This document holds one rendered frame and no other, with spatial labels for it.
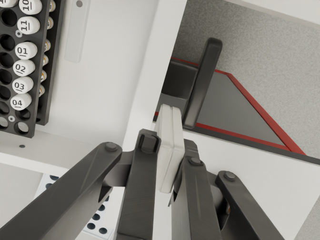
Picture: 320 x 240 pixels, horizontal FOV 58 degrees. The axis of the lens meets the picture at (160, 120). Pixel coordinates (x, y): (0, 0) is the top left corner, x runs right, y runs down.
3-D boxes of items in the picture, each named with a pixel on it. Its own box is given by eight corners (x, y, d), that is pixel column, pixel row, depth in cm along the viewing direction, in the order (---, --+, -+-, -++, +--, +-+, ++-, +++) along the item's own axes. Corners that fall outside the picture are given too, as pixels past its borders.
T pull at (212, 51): (222, 39, 22) (225, 41, 21) (192, 125, 25) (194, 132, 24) (177, 26, 22) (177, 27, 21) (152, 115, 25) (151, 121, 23)
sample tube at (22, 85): (48, 82, 27) (25, 96, 23) (35, 78, 27) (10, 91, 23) (50, 69, 27) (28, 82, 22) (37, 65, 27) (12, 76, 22)
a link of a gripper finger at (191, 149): (182, 179, 14) (239, 194, 14) (178, 136, 19) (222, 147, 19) (174, 204, 15) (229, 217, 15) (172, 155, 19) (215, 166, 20)
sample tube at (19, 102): (47, 95, 28) (25, 111, 23) (35, 94, 28) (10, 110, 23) (46, 82, 27) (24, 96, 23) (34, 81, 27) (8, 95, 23)
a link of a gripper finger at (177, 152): (172, 147, 15) (185, 151, 15) (171, 105, 22) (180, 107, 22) (157, 193, 17) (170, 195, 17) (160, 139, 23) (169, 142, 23)
